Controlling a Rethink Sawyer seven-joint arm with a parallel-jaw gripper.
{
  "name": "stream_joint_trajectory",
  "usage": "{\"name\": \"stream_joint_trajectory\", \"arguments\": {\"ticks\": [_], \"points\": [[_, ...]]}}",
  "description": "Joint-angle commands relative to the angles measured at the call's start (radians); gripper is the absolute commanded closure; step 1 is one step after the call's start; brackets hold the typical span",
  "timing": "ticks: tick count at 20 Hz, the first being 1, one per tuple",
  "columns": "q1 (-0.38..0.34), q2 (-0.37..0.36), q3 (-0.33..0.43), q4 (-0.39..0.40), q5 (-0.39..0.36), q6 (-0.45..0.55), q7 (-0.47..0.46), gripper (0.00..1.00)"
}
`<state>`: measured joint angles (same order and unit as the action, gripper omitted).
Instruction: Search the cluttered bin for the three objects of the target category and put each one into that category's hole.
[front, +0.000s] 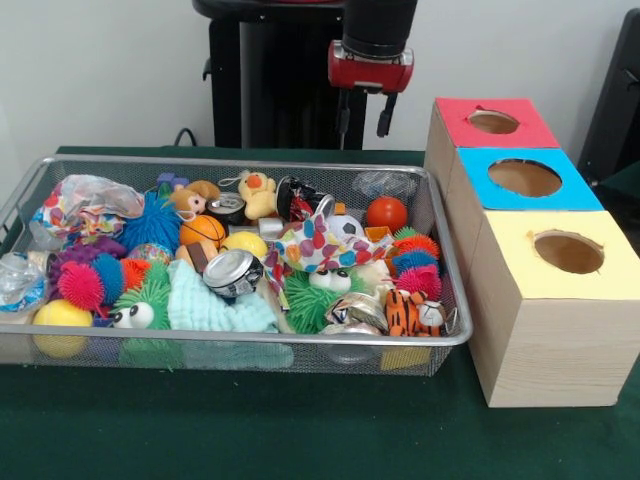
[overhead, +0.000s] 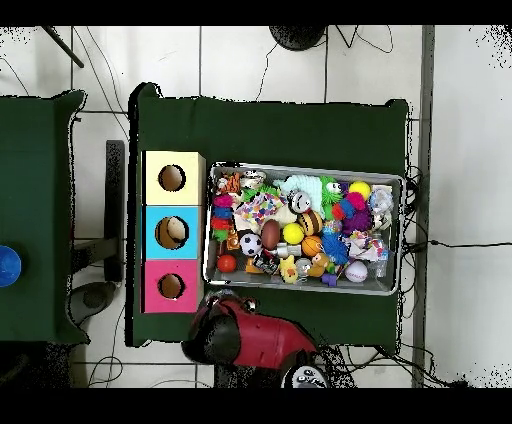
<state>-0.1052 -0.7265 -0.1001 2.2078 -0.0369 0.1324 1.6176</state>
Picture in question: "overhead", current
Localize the wooden box with three holes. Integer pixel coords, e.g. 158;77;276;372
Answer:
140;150;207;314

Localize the polka-dot crumpled cloth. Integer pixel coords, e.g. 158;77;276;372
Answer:
232;191;287;231

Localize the brown toy football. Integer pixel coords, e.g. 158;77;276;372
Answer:
260;218;282;252

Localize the small soccer ball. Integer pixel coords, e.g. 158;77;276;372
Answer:
238;232;264;258

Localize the plain yellow ball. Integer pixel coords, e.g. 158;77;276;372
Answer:
282;222;306;246

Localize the mint green cloth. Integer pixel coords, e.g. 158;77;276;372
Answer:
273;174;324;213

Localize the red-orange ball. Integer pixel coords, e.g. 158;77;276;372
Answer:
216;254;238;274

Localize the small orange basketball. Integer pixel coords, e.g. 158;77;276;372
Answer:
300;234;324;258

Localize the yellow duck plush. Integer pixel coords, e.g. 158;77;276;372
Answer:
278;255;300;285

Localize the blue spiky ball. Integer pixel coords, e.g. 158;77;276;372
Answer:
319;231;350;266

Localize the black upright panel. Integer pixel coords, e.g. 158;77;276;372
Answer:
103;139;126;283

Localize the black round stand base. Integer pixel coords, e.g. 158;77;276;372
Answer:
268;25;327;52

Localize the grey stand foot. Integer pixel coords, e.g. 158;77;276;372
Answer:
68;280;118;326

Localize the dark green side tablecloth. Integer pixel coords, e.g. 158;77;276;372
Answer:
0;89;90;346

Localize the black tripod leg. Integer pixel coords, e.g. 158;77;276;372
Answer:
41;25;85;69

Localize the blue round bowl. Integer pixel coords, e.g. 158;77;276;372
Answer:
0;244;23;288

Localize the silver wire mesh bin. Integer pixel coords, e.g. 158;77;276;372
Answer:
202;160;405;297

